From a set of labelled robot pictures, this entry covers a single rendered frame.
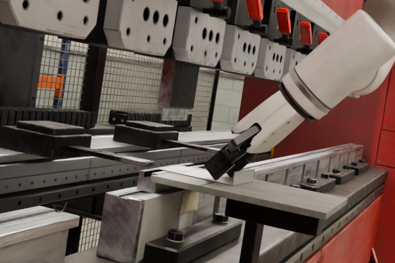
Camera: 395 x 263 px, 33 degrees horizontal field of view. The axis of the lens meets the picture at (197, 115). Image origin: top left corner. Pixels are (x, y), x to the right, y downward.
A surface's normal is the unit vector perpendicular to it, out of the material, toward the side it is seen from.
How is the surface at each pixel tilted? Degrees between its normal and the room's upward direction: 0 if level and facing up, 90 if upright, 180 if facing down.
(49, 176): 90
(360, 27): 82
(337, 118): 90
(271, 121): 90
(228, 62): 135
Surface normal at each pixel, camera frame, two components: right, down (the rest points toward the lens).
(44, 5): 0.91, 0.16
